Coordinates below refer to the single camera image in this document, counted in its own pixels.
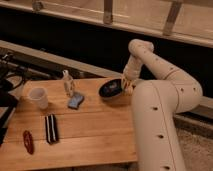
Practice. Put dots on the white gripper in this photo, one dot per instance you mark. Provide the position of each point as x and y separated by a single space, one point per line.
127 85

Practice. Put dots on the dark ceramic bowl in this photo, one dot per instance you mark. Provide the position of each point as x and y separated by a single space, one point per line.
110 88

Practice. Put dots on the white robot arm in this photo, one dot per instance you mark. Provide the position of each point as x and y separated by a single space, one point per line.
161 90

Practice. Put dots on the small clear bottle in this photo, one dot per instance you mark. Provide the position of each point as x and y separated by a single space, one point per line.
68 83

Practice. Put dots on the clear plastic cup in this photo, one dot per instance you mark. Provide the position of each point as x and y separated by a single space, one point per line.
39 97

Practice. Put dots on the black white striped case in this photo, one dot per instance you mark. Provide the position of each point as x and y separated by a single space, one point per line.
51 129

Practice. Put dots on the red black flat object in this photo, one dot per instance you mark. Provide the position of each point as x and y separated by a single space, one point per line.
28 142

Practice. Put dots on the black equipment at left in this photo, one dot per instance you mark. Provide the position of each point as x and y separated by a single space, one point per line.
12 79

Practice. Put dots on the metal railing frame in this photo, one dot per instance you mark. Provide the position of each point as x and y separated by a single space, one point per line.
188 21

